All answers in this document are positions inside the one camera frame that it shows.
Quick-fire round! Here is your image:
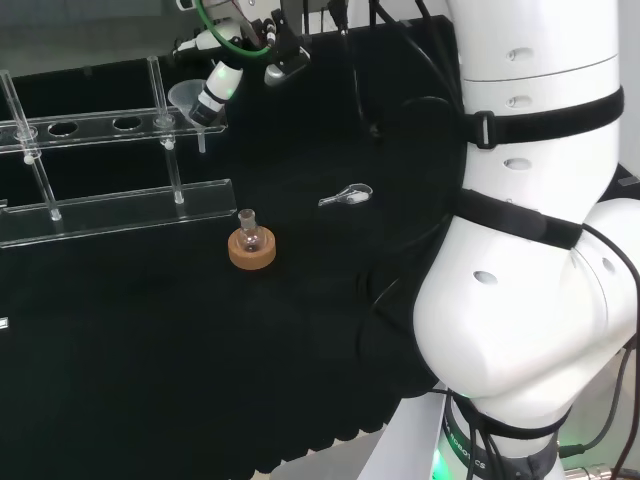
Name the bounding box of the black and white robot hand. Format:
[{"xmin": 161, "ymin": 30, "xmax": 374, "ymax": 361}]
[{"xmin": 172, "ymin": 0, "xmax": 312, "ymax": 129}]

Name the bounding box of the translucent plastic funnel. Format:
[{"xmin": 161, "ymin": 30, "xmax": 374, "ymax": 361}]
[{"xmin": 167, "ymin": 78, "xmax": 210, "ymax": 154}]

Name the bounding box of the clear acrylic funnel stand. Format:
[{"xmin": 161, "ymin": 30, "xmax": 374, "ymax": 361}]
[{"xmin": 0, "ymin": 55, "xmax": 238, "ymax": 250}]

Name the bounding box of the glass weighing funnel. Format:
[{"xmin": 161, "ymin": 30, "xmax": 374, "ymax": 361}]
[{"xmin": 318, "ymin": 183, "xmax": 374, "ymax": 208}]

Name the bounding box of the small round-bottom glass flask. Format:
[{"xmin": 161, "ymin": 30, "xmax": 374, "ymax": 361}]
[{"xmin": 237, "ymin": 208, "xmax": 263, "ymax": 254}]

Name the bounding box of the black bench cloth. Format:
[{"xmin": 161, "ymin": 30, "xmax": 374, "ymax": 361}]
[{"xmin": 0, "ymin": 14, "xmax": 469, "ymax": 476}]

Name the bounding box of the green cable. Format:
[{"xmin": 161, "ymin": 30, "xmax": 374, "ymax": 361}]
[{"xmin": 193, "ymin": 0, "xmax": 274, "ymax": 57}]

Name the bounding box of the cork ring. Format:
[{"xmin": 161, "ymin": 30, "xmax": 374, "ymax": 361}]
[{"xmin": 227, "ymin": 227, "xmax": 278, "ymax": 272}]

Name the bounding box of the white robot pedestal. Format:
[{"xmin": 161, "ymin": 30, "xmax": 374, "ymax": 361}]
[{"xmin": 357, "ymin": 384, "xmax": 449, "ymax": 480}]

